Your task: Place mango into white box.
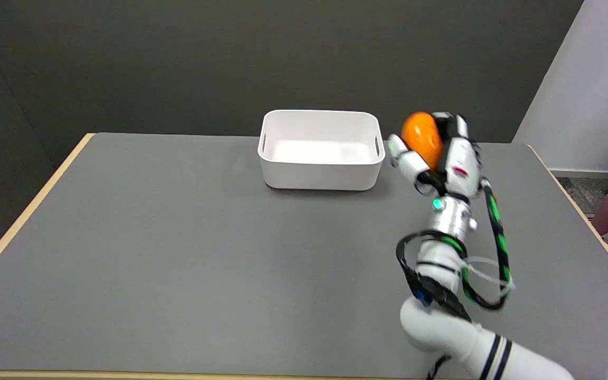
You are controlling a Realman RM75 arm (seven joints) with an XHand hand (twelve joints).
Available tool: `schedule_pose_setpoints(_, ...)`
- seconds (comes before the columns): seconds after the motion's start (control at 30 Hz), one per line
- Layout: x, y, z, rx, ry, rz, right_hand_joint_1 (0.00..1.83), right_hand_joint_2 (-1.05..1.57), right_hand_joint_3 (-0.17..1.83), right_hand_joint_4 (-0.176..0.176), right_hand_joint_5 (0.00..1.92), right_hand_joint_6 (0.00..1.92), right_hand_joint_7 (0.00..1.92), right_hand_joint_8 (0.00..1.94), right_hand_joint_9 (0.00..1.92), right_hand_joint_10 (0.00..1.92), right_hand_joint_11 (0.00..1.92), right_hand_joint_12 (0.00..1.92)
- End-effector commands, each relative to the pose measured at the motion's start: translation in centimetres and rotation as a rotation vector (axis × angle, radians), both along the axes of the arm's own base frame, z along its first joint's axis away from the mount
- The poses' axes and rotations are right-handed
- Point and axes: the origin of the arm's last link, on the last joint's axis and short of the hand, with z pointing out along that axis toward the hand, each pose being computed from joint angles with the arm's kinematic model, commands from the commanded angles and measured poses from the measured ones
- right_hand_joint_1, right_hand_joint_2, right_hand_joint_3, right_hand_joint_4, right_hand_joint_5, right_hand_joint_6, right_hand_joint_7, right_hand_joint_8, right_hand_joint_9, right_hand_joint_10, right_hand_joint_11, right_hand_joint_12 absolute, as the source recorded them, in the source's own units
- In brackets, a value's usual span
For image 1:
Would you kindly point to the orange mango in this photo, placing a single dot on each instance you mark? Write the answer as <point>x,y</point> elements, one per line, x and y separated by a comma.
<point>423,136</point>

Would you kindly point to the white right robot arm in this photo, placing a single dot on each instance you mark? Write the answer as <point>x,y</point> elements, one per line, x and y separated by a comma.
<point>444,253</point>

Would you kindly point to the white plastic box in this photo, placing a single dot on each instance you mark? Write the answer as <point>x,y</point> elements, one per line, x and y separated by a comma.
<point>321,150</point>

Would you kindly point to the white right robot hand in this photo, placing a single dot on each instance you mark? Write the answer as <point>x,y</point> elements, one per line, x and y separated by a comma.
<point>459,163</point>

